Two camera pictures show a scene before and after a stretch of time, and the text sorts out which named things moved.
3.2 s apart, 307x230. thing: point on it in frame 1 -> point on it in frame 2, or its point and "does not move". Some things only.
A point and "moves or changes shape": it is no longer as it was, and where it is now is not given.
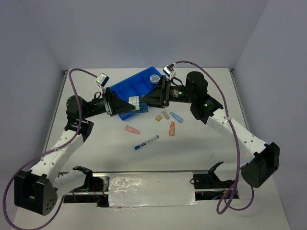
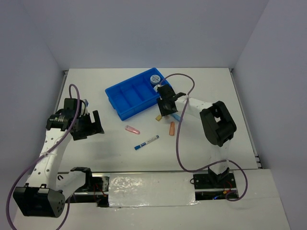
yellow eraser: (159, 118) does not move
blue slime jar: (140, 107) moves or changes shape
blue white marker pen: (142, 144) does not move
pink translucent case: (132, 130) does not move
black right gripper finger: (156, 97) -> (167, 107)
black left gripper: (113, 105) -> (95, 127)
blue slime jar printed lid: (154, 79) does not move
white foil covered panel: (145, 189) does not move
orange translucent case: (171, 130) does not move
